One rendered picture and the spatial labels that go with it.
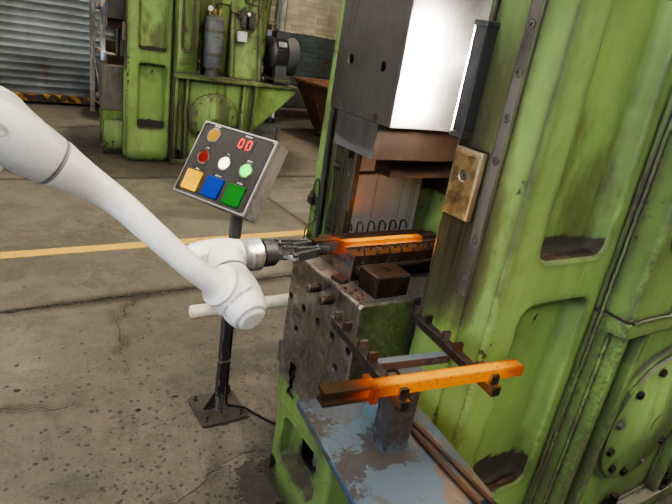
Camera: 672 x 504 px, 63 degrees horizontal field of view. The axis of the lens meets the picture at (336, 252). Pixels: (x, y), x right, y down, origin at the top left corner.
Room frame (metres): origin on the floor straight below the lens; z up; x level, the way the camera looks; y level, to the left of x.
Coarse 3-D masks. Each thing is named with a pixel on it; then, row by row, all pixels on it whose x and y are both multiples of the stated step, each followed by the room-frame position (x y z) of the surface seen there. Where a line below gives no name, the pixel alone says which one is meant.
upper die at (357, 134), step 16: (336, 128) 1.61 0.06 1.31; (352, 128) 1.55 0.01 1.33; (368, 128) 1.49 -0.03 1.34; (384, 128) 1.47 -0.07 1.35; (352, 144) 1.54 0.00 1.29; (368, 144) 1.48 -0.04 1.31; (384, 144) 1.47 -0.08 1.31; (400, 144) 1.50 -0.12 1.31; (416, 144) 1.53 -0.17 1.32; (432, 144) 1.57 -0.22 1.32; (448, 144) 1.60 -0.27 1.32; (400, 160) 1.51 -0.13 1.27; (416, 160) 1.54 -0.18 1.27; (432, 160) 1.58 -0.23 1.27; (448, 160) 1.61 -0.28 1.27
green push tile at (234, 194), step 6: (228, 186) 1.81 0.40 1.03; (234, 186) 1.80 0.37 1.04; (240, 186) 1.79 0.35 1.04; (228, 192) 1.79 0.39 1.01; (234, 192) 1.78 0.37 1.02; (240, 192) 1.78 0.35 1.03; (222, 198) 1.79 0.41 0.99; (228, 198) 1.78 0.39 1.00; (234, 198) 1.77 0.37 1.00; (240, 198) 1.76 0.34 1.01; (228, 204) 1.77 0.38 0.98; (234, 204) 1.76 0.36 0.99
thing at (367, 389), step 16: (448, 368) 0.93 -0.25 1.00; (464, 368) 0.94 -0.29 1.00; (480, 368) 0.95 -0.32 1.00; (496, 368) 0.96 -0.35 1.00; (512, 368) 0.97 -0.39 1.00; (320, 384) 0.80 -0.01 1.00; (336, 384) 0.81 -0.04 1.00; (352, 384) 0.82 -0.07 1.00; (368, 384) 0.83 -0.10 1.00; (384, 384) 0.84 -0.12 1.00; (400, 384) 0.85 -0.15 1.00; (416, 384) 0.87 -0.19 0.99; (432, 384) 0.88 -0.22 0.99; (448, 384) 0.90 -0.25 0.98; (320, 400) 0.79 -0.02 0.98; (336, 400) 0.80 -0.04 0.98; (352, 400) 0.81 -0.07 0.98; (368, 400) 0.82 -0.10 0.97
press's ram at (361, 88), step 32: (352, 0) 1.63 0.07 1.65; (384, 0) 1.51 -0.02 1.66; (416, 0) 1.42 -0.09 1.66; (448, 0) 1.47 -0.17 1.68; (480, 0) 1.53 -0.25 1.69; (352, 32) 1.61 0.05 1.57; (384, 32) 1.49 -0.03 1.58; (416, 32) 1.43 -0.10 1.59; (448, 32) 1.48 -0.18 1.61; (352, 64) 1.59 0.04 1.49; (384, 64) 1.47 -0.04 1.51; (416, 64) 1.44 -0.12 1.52; (448, 64) 1.50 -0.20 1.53; (352, 96) 1.57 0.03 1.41; (384, 96) 1.45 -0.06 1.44; (416, 96) 1.45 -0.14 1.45; (448, 96) 1.51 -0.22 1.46; (416, 128) 1.46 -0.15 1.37; (448, 128) 1.53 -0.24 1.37
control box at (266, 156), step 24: (216, 144) 1.94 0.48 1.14; (240, 144) 1.89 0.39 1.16; (264, 144) 1.86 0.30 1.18; (192, 168) 1.92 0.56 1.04; (216, 168) 1.88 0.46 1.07; (240, 168) 1.84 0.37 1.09; (264, 168) 1.81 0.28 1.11; (192, 192) 1.86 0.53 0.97; (264, 192) 1.81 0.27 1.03; (240, 216) 1.76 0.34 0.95
